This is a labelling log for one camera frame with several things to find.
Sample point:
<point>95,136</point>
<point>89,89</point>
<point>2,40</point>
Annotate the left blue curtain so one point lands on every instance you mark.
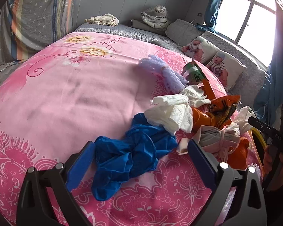
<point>211,16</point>

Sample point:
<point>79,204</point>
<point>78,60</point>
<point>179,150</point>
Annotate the right baby print pillow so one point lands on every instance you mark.
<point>226,68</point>

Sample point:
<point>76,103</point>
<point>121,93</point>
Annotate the orange snack wrapper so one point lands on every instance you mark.
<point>218,113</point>

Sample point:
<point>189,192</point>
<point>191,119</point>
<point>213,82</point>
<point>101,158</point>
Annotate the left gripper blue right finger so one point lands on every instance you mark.
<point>204,165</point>

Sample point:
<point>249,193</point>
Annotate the green snack wrapper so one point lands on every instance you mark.
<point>193,73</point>

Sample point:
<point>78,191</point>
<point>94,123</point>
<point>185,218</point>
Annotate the grey flat cushion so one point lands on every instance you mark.
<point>143,26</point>

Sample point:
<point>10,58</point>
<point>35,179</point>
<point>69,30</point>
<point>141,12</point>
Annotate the person's right hand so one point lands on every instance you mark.
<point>273,168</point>

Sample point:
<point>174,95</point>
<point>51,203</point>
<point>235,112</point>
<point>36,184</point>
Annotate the right blue curtain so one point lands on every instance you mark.
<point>270,95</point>

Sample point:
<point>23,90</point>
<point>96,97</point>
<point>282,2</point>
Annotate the yellow rimmed trash bin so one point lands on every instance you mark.
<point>258,138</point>

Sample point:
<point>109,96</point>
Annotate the white napkin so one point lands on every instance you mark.
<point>242,119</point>

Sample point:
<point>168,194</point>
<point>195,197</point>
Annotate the beige crumpled cloth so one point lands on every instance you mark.
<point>106,20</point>

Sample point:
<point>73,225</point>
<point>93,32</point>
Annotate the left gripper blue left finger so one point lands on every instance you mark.
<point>77,165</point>

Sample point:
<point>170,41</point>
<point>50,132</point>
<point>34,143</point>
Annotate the grey beige cloth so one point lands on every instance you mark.
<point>221,143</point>

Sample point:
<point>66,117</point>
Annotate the white tissue paper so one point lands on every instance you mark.
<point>173,112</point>

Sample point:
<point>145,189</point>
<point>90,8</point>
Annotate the blue curtain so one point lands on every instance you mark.
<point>211,16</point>
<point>270,95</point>

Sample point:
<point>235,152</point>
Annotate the window with grey frame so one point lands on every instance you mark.
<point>250,25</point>

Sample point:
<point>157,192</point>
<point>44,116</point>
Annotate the pink floral bed sheet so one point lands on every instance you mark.
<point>83,86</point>

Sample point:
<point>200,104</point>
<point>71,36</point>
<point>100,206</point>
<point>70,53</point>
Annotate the left baby print pillow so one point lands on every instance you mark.
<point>200,50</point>

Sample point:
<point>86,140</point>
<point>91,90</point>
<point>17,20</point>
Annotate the baby print pillow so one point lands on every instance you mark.
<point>200,50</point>
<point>226,68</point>

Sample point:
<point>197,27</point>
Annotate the purple foam net sleeve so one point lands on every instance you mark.
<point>173,81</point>

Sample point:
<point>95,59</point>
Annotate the white tiger plush toy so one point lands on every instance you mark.
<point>156,17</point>

